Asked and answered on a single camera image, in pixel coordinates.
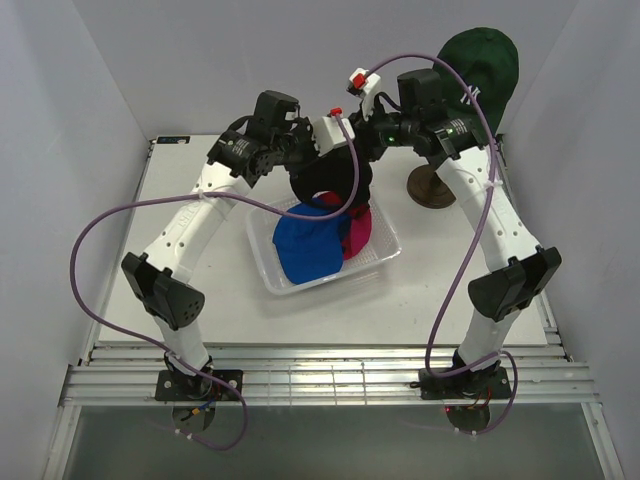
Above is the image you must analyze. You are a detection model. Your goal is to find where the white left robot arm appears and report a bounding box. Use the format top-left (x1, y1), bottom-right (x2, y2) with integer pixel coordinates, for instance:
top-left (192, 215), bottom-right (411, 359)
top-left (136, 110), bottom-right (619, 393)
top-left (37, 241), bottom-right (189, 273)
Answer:
top-left (121, 90), bottom-right (313, 400)

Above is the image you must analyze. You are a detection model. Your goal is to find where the white plastic basket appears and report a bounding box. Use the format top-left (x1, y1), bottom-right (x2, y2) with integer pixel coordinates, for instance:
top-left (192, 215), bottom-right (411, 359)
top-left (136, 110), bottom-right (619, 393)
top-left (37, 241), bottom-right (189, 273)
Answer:
top-left (246, 199), bottom-right (402, 296)

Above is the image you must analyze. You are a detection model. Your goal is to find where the black baseball cap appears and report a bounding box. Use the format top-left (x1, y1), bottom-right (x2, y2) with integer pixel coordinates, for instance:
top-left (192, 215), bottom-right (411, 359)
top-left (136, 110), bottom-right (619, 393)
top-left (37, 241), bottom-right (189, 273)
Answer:
top-left (289, 149), bottom-right (373, 208)

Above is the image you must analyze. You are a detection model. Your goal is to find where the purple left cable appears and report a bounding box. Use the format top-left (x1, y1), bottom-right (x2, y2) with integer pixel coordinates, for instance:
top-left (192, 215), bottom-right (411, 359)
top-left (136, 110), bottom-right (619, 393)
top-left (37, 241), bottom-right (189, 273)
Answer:
top-left (69, 113), bottom-right (361, 450)

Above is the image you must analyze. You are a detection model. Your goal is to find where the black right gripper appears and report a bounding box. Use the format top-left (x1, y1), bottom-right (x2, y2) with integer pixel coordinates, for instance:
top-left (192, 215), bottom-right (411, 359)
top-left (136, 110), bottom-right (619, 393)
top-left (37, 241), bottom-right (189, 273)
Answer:
top-left (336, 97), bottom-right (416, 164)

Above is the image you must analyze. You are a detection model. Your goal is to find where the small label sticker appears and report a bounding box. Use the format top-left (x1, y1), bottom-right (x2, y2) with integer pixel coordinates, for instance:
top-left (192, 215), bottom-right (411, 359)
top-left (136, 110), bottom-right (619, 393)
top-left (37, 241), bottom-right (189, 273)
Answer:
top-left (156, 135), bottom-right (191, 145)

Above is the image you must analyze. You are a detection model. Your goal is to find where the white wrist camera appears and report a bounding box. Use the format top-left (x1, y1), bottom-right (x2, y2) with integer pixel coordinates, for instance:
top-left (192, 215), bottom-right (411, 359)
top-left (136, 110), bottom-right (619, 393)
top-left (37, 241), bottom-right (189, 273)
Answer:
top-left (311, 107), bottom-right (355, 156)
top-left (347, 68), bottom-right (382, 121)

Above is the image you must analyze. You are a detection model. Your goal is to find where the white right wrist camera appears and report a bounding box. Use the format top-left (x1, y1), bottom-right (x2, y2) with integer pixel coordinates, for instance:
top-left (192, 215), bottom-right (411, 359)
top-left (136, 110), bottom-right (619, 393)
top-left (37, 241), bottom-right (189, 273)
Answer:
top-left (347, 68), bottom-right (382, 121)

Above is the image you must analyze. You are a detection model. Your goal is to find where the blue baseball cap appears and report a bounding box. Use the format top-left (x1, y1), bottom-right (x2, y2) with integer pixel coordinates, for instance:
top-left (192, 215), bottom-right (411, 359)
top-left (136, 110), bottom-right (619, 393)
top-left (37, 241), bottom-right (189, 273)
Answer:
top-left (272, 214), bottom-right (351, 285)

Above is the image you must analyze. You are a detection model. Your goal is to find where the pink baseball cap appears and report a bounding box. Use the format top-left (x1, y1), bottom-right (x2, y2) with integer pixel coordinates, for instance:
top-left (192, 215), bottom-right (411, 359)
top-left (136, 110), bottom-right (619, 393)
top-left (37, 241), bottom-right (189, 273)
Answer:
top-left (312, 191), bottom-right (372, 260)

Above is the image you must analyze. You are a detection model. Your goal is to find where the dark green baseball cap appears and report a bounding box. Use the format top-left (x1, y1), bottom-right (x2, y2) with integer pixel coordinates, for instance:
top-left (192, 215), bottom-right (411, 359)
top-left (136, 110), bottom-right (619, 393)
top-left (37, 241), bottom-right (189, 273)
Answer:
top-left (433, 27), bottom-right (519, 134)

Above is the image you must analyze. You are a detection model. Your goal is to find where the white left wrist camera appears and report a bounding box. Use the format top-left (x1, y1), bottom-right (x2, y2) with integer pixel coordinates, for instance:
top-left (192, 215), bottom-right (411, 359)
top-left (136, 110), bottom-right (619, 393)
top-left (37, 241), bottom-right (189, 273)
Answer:
top-left (311, 107), bottom-right (355, 156)

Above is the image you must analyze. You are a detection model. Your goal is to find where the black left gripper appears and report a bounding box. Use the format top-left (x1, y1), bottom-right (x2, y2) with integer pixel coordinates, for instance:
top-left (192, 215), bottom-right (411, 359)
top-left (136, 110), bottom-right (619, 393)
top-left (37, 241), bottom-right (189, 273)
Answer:
top-left (272, 116), bottom-right (331, 179)

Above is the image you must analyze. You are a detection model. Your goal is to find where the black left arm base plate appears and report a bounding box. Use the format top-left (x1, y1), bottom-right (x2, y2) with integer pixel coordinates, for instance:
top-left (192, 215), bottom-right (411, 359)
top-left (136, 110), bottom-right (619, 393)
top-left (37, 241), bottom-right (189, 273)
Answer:
top-left (154, 369), bottom-right (244, 402)

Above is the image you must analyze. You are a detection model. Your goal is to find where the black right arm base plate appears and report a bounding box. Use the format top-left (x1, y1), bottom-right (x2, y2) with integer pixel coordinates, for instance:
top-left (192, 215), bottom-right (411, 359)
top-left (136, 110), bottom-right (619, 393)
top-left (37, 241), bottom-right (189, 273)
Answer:
top-left (409, 367), bottom-right (512, 400)

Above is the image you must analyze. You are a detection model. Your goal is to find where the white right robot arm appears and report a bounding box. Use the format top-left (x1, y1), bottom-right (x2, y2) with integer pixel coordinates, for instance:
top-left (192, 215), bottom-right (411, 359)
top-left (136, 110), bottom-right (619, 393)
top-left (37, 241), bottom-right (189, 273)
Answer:
top-left (348, 69), bottom-right (561, 397)

